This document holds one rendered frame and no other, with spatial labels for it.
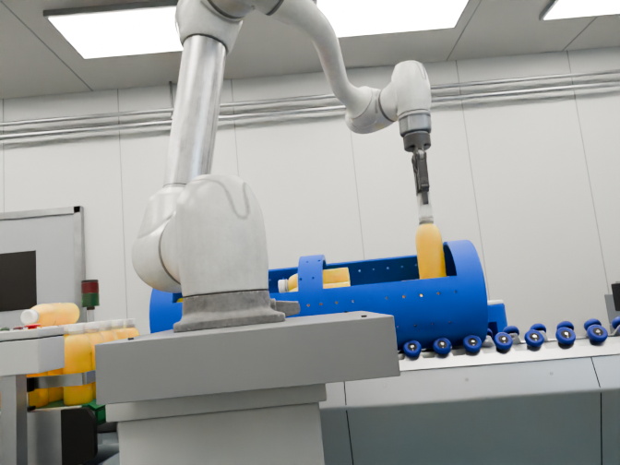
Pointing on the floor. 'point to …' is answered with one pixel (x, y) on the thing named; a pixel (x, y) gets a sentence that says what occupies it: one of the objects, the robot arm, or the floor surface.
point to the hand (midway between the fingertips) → (424, 207)
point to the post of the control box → (14, 420)
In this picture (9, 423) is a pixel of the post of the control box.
